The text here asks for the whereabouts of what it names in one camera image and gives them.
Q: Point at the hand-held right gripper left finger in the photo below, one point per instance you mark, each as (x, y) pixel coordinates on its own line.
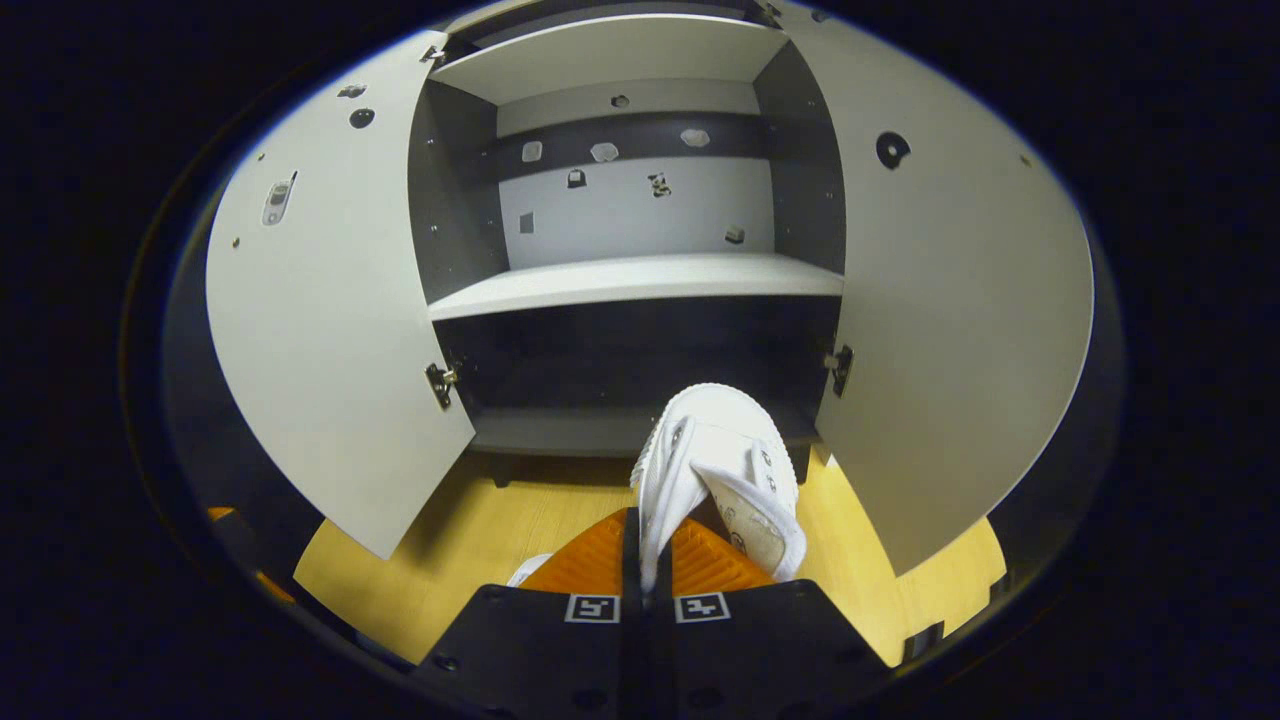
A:
(630, 640)

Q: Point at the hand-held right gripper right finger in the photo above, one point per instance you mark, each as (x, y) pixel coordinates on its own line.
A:
(760, 650)

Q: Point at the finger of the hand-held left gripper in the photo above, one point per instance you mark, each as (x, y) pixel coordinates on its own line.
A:
(275, 587)
(220, 513)

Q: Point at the white canvas shoe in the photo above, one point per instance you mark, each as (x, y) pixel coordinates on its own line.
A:
(700, 430)
(528, 572)

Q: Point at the metal door hinge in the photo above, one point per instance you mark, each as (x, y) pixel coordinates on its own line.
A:
(840, 370)
(440, 385)
(433, 55)

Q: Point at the white cabinet shelf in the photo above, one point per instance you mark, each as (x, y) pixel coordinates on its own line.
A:
(640, 280)
(610, 50)

